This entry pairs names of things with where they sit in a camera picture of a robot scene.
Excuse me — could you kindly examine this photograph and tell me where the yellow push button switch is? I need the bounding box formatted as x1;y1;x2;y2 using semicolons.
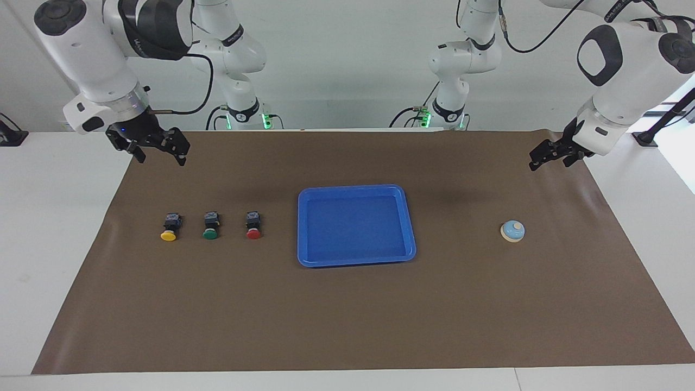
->
160;213;182;242

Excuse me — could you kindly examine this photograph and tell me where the light blue desk bell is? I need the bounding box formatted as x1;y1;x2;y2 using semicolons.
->
500;220;526;243

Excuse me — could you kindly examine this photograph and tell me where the blue plastic tray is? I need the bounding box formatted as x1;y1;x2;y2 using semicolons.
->
297;184;417;268

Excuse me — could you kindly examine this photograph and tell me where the brown table mat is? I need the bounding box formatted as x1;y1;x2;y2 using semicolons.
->
31;129;695;375

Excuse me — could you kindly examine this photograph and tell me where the black right base cable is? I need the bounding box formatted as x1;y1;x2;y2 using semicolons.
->
205;105;229;131

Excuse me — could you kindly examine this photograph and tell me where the black base cable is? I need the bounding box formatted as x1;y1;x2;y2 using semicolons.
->
389;81;441;129
205;105;229;131

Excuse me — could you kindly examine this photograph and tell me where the black camera stand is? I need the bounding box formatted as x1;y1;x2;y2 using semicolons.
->
633;87;695;148

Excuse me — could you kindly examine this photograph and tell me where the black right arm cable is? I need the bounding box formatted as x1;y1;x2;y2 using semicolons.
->
149;51;214;116

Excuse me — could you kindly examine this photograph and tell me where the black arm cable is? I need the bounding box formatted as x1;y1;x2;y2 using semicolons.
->
498;0;577;54
149;51;214;116

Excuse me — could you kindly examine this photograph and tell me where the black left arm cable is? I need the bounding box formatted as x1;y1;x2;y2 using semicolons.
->
498;0;577;54

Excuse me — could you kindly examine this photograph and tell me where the black desk mount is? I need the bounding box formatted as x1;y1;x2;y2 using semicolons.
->
0;112;29;147

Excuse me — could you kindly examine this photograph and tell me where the black left base cable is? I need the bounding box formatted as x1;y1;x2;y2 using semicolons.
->
389;81;441;129

